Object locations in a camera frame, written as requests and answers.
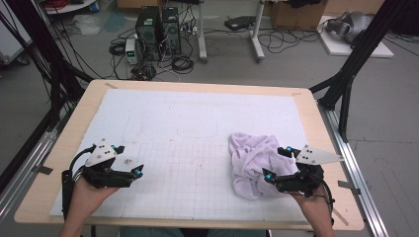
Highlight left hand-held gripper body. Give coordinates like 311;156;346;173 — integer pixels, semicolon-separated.
80;137;132;190

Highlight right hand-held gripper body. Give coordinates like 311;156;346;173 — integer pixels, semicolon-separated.
276;144;346;198

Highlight lilac towel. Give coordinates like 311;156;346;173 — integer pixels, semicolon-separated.
227;131;300;201

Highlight person's right hand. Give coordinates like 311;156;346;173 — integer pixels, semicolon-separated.
291;187;331;219

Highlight person's left hand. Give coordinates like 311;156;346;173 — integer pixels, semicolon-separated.
70;178;119;212

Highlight grey tape strip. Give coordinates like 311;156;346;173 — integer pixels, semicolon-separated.
337;180;362;196

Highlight black tape strip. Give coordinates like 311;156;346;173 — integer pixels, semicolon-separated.
32;165;54;176

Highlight white foam mat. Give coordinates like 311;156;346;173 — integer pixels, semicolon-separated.
48;88;332;223

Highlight white power supply unit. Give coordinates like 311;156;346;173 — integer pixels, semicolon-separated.
125;38;139;65

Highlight white floor board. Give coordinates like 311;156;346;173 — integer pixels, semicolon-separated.
317;15;395;59

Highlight black computer tower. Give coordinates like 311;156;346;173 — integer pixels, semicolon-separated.
160;6;183;55
134;5;163;62

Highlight teal sheet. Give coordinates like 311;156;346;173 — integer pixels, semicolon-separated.
103;11;128;34

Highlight clear plastic bag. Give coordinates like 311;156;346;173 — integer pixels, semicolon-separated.
72;13;102;36

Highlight cardboard box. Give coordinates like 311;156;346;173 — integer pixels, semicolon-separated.
270;0;329;32

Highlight black flat box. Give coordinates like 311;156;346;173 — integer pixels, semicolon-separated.
223;15;257;32

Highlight grey headset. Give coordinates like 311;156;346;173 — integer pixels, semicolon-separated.
325;11;376;44

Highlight white cabinet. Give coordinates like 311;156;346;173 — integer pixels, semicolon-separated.
0;12;33;65

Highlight round white table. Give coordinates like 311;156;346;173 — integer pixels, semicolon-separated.
43;0;99;15

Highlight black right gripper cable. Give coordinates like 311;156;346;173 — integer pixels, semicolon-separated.
316;179;336;227

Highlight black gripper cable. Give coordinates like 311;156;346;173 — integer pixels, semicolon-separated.
61;143;97;221
316;179;336;227

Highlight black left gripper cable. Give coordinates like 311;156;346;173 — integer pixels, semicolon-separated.
61;143;97;221

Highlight aluminium rail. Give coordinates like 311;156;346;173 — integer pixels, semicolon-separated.
317;101;390;237
0;108;72;225

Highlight small coiled black cable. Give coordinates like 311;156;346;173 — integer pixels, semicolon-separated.
108;40;127;56

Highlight loose black floor cables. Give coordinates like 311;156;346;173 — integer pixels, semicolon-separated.
258;27;321;54

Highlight black frame strut with cables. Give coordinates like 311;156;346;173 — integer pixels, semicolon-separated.
0;0;95;132

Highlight white desk frame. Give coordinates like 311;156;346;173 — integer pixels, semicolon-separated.
197;0;267;64

